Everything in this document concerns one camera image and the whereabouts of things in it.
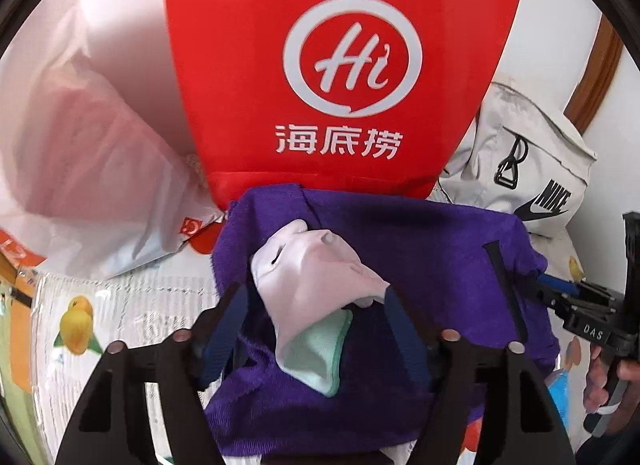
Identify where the white cotton glove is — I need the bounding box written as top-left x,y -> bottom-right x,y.
250,219 -> 390,364

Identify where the mint green cloth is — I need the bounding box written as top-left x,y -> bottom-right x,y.
276,309 -> 352,398

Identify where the right hand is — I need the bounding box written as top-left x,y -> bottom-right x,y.
581,343 -> 640,438

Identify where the blue tissue pack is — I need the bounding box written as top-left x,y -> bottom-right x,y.
544,369 -> 570,428

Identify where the purple towel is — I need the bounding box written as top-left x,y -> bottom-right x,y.
206,184 -> 559,456

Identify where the grey Nike waist bag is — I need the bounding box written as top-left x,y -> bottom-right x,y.
436,75 -> 597,239

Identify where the fruit print tablecloth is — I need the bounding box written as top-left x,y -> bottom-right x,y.
0,223 -> 640,465

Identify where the white Miniso plastic bag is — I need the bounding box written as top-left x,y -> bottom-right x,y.
1,0 -> 221,280

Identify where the red Haidilao paper bag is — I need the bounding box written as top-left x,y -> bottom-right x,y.
165,0 -> 520,207

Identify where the brown wooden door frame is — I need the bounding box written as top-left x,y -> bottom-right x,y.
564,14 -> 624,133

